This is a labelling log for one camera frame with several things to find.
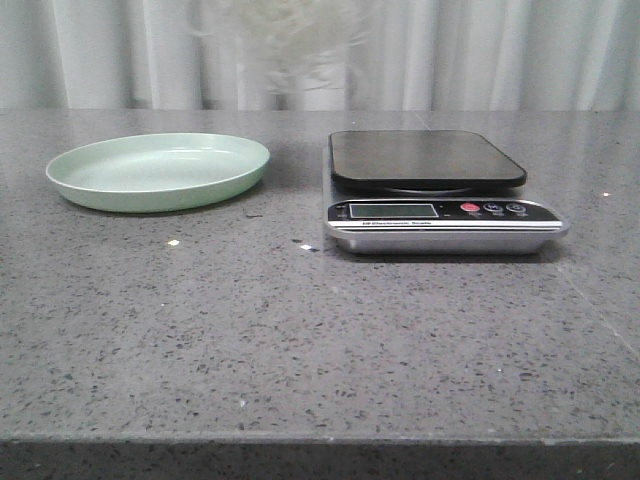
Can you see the white vermicelli bundle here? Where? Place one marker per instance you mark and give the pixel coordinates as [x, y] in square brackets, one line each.
[294, 45]

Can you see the silver digital kitchen scale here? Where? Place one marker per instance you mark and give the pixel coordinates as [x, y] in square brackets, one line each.
[430, 192]

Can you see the light green plate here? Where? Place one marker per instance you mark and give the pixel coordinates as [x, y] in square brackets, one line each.
[158, 172]

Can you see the white pleated curtain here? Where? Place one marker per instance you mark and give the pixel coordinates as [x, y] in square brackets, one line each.
[417, 55]

